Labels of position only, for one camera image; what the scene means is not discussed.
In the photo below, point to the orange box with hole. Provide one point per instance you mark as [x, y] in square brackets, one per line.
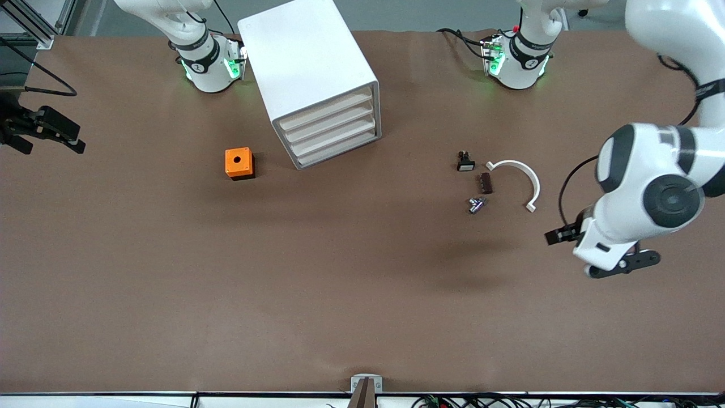
[244, 168]

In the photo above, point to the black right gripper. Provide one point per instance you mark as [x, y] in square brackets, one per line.
[12, 123]

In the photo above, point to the brown tapered post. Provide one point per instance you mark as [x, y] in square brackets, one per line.
[363, 398]

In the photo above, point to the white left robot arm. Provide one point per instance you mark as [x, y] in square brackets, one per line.
[637, 148]

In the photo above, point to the silver metal bracket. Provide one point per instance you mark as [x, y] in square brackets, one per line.
[377, 386]

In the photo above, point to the brown cylindrical capacitor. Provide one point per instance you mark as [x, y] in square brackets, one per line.
[486, 184]

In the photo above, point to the black square push button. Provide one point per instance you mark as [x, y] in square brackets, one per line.
[465, 165]

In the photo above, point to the chrome tee valve fitting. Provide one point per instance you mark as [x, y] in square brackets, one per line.
[476, 206]

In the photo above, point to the aluminium frame profile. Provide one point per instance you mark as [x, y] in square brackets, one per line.
[42, 37]

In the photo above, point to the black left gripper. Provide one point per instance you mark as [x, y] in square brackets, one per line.
[568, 232]

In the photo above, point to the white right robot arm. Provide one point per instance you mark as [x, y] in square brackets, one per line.
[198, 65]

